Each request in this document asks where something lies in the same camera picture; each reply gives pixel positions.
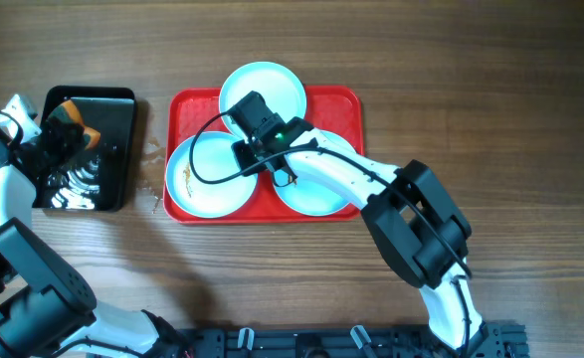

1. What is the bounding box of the green orange sponge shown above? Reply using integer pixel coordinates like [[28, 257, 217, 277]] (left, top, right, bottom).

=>
[[47, 99, 100, 149]]

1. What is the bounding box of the light blue plate top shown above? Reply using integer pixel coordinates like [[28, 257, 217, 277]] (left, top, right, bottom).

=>
[[219, 62, 307, 142]]

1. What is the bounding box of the light blue plate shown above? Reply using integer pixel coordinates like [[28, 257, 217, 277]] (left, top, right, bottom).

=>
[[219, 62, 307, 142], [270, 129, 364, 218], [165, 131, 258, 219]]

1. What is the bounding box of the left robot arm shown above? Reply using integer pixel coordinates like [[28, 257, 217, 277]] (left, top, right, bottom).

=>
[[0, 100, 189, 357]]

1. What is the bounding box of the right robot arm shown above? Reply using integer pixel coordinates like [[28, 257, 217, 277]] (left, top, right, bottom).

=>
[[237, 114, 483, 355]]

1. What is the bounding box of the black water tray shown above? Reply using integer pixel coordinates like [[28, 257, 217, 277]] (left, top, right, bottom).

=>
[[33, 86, 137, 212]]

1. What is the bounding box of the red plastic tray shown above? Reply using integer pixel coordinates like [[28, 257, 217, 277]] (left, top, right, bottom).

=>
[[163, 86, 364, 225]]

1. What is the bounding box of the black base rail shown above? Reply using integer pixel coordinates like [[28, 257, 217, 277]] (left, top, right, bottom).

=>
[[184, 322, 530, 358]]

